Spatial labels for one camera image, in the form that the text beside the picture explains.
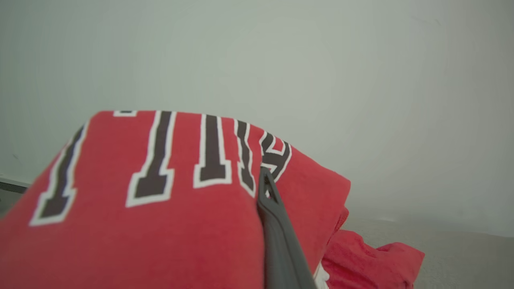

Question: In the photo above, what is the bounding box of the red jersey with black letters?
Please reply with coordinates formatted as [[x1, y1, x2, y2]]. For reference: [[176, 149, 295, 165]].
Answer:
[[0, 110, 425, 289]]

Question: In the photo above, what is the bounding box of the black baseboard strip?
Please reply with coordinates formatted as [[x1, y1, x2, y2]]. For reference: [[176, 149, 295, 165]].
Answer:
[[0, 177, 32, 195]]

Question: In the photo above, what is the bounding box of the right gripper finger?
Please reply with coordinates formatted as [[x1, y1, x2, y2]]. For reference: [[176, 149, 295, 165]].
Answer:
[[256, 166, 318, 289]]

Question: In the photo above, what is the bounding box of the white garment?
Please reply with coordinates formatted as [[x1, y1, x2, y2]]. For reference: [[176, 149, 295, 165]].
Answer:
[[312, 263, 330, 289]]

